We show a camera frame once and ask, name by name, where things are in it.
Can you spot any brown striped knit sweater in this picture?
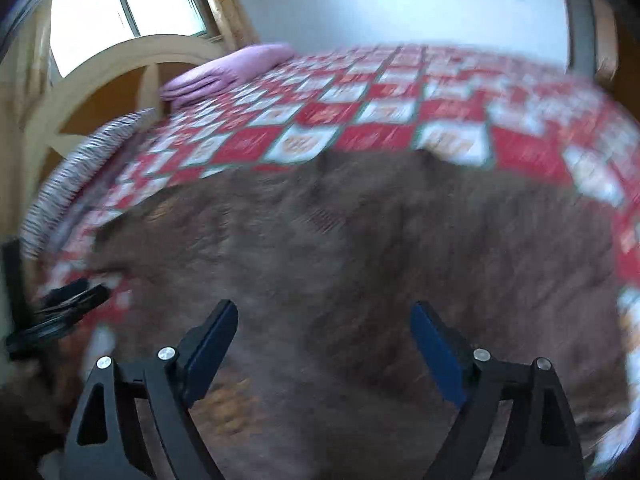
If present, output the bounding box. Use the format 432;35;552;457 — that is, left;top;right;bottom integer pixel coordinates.
0;146;632;480

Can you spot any striped pillow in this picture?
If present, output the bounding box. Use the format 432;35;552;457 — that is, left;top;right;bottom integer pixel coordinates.
20;108;154;259

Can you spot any cream wooden headboard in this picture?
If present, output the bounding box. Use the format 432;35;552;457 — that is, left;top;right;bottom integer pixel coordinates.
1;35;227;234

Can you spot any folded pink blanket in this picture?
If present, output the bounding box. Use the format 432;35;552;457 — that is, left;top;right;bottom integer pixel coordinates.
160;44;295;110

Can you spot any window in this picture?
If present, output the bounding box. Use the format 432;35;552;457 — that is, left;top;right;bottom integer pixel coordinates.
50;0;220;77

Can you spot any red checkered cartoon bedspread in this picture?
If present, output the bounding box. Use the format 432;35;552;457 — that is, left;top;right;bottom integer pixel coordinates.
29;43;640;470

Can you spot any yellow curtain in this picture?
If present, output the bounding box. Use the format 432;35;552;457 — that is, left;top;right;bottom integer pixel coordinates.
207;0;259;52

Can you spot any brown wooden door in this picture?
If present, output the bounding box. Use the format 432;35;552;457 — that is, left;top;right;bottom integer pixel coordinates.
565;0;639;117

